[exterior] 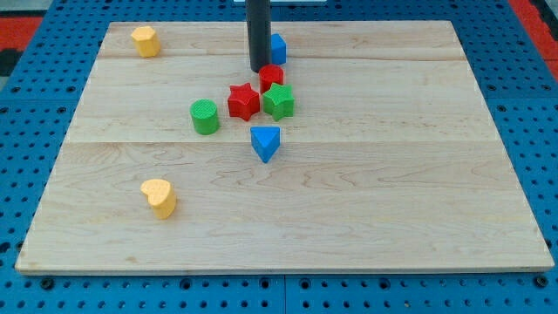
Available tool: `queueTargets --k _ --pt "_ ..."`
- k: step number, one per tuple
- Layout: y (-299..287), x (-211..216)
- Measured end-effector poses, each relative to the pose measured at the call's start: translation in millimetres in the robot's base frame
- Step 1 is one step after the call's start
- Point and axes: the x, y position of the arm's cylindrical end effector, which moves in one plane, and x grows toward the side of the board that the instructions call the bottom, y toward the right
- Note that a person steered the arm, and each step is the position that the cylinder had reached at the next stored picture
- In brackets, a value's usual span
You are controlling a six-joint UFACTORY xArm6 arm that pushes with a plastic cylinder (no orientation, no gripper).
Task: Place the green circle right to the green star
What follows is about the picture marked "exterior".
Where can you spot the yellow hexagon block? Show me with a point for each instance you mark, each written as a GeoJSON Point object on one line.
{"type": "Point", "coordinates": [146, 41]}

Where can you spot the red star block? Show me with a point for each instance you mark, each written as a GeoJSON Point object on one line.
{"type": "Point", "coordinates": [243, 101]}

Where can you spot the yellow heart block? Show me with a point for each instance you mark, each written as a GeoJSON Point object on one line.
{"type": "Point", "coordinates": [160, 196]}

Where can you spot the green star block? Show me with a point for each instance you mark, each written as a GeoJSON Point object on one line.
{"type": "Point", "coordinates": [279, 101]}

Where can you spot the blue cube block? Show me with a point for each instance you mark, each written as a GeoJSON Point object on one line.
{"type": "Point", "coordinates": [278, 49]}

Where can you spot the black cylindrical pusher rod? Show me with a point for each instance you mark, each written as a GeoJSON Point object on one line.
{"type": "Point", "coordinates": [258, 16]}

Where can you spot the red cylinder block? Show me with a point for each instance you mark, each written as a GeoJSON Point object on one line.
{"type": "Point", "coordinates": [268, 75]}

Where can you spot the blue triangle block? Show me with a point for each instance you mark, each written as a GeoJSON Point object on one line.
{"type": "Point", "coordinates": [265, 140]}

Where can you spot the green cylinder block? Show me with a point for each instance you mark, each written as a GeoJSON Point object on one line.
{"type": "Point", "coordinates": [204, 115]}

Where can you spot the light wooden board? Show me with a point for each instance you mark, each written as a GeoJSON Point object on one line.
{"type": "Point", "coordinates": [391, 164]}

